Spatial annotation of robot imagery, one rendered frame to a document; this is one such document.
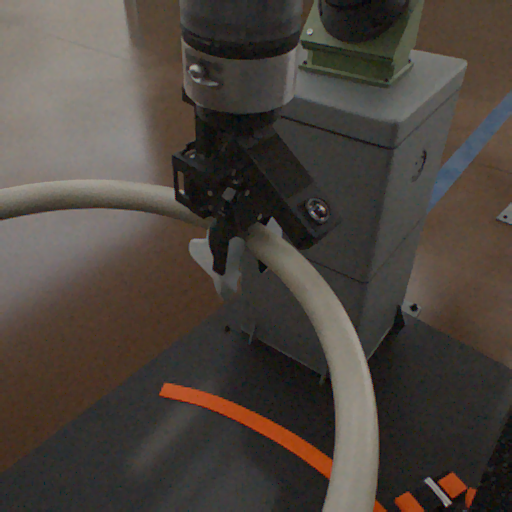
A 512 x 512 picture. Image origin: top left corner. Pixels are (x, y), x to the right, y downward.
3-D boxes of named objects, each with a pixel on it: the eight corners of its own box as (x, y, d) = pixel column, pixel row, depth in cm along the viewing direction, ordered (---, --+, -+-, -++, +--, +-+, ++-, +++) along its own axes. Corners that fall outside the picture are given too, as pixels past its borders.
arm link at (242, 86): (323, 37, 41) (238, 74, 35) (315, 98, 44) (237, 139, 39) (237, 8, 45) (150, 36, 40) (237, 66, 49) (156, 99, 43)
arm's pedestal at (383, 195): (218, 333, 173) (202, 77, 119) (298, 255, 204) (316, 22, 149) (354, 411, 150) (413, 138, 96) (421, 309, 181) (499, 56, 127)
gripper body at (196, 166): (226, 177, 56) (227, 64, 48) (289, 211, 52) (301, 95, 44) (172, 207, 52) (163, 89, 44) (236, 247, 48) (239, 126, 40)
